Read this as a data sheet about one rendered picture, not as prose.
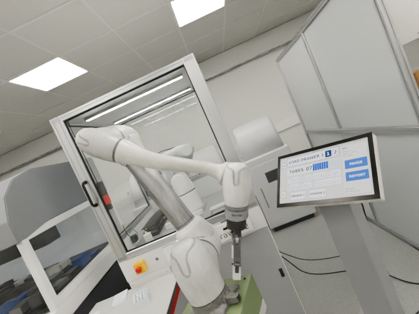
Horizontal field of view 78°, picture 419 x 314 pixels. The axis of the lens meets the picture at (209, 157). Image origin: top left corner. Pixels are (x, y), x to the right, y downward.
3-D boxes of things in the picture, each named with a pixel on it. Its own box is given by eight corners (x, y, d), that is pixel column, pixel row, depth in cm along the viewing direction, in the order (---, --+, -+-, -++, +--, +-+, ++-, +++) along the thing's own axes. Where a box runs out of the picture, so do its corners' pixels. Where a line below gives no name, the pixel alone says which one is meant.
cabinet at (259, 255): (316, 331, 171) (269, 224, 166) (176, 384, 179) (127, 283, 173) (281, 261, 266) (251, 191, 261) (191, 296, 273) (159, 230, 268)
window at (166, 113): (244, 202, 167) (184, 65, 160) (127, 252, 173) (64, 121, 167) (244, 202, 168) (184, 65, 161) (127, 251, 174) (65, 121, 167)
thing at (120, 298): (126, 300, 158) (125, 298, 158) (112, 308, 156) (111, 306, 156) (128, 290, 171) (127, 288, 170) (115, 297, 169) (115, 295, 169)
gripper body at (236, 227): (226, 213, 102) (226, 234, 104) (226, 222, 94) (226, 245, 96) (245, 213, 102) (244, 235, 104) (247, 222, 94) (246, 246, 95)
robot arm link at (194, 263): (184, 314, 94) (156, 263, 92) (194, 282, 112) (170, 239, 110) (224, 299, 91) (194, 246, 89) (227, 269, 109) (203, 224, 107)
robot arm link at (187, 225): (197, 280, 112) (205, 254, 133) (226, 261, 108) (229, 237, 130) (85, 141, 109) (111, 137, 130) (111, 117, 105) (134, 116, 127)
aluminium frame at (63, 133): (259, 205, 165) (192, 52, 158) (118, 263, 172) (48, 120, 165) (244, 179, 260) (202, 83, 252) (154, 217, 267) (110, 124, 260)
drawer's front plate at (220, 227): (254, 228, 165) (247, 214, 164) (212, 246, 167) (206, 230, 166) (254, 228, 167) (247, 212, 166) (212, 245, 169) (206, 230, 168)
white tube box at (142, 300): (150, 301, 145) (148, 295, 145) (136, 310, 142) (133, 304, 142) (148, 292, 157) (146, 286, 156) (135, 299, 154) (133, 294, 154)
